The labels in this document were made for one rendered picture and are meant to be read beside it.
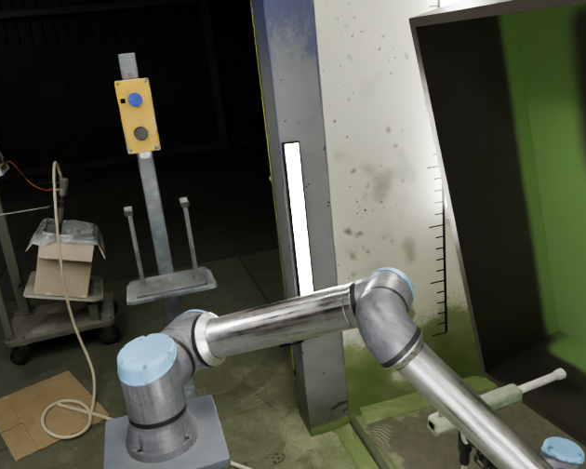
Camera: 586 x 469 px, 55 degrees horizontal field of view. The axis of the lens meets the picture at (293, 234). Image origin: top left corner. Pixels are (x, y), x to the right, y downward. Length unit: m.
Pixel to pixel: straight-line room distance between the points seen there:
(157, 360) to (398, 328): 0.59
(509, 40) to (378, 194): 0.76
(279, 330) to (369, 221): 0.94
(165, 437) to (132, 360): 0.22
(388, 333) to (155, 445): 0.67
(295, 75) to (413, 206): 0.71
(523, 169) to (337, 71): 0.73
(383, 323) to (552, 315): 1.10
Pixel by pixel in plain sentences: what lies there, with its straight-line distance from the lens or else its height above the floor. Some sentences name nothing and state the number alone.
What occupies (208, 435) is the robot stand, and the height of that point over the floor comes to 0.64.
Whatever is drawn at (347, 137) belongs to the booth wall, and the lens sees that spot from 2.16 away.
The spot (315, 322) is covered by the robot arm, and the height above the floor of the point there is 0.95.
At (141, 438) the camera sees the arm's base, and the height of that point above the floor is 0.70.
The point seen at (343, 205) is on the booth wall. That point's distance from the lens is 2.20.
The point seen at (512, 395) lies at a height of 0.56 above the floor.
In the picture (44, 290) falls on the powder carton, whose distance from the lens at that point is 3.58.
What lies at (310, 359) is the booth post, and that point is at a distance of 2.38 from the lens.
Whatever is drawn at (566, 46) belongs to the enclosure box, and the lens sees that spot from 1.75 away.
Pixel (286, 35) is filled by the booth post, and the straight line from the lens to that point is 2.07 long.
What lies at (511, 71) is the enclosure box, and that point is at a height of 1.46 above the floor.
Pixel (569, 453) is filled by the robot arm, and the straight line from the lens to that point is 1.53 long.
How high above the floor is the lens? 1.57
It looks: 18 degrees down
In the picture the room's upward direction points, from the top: 6 degrees counter-clockwise
